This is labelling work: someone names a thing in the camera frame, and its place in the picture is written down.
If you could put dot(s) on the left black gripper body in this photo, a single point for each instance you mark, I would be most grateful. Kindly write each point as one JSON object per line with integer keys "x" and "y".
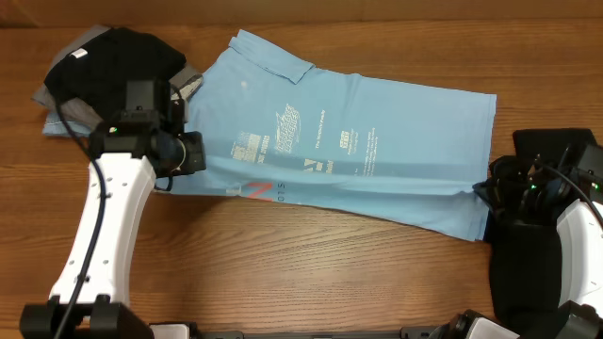
{"x": 187, "y": 154}

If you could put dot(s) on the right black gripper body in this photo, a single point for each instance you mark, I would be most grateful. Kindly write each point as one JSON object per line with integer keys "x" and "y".
{"x": 521, "y": 199}

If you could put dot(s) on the light blue printed t-shirt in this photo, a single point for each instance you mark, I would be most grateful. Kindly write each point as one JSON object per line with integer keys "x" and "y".
{"x": 277, "y": 128}

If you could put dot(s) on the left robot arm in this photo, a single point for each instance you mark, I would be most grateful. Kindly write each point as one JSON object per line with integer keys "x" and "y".
{"x": 143, "y": 141}

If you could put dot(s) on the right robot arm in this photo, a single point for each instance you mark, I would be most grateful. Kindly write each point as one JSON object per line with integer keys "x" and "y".
{"x": 571, "y": 320}

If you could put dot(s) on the black garment at right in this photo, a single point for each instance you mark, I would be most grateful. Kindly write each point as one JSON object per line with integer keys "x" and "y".
{"x": 535, "y": 269}

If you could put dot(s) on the folded grey garment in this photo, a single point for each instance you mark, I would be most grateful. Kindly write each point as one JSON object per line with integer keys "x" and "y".
{"x": 188, "y": 81}

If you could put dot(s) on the folded black garment on stack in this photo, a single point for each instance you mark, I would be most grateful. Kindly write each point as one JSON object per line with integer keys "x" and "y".
{"x": 112, "y": 59}

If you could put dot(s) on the folded blue denim garment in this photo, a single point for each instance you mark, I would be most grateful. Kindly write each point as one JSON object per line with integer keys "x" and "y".
{"x": 54, "y": 127}

